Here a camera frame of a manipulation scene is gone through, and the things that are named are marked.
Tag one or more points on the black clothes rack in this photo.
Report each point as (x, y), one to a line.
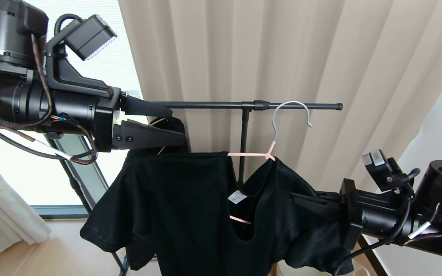
(301, 106)

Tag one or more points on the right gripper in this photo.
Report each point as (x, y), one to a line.
(378, 218)

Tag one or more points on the pink clothes hanger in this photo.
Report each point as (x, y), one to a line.
(159, 120)
(270, 155)

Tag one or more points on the black garment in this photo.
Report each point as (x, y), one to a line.
(175, 199)

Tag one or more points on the beige curtain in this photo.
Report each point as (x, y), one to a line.
(10, 218)
(320, 57)

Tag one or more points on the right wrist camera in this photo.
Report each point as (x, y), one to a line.
(378, 168)

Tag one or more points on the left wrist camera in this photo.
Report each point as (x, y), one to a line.
(88, 36)

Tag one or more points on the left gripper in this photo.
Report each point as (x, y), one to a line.
(71, 111)

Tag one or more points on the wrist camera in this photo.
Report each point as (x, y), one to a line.
(378, 168)
(88, 36)

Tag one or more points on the white laundry basket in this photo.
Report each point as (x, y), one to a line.
(294, 270)

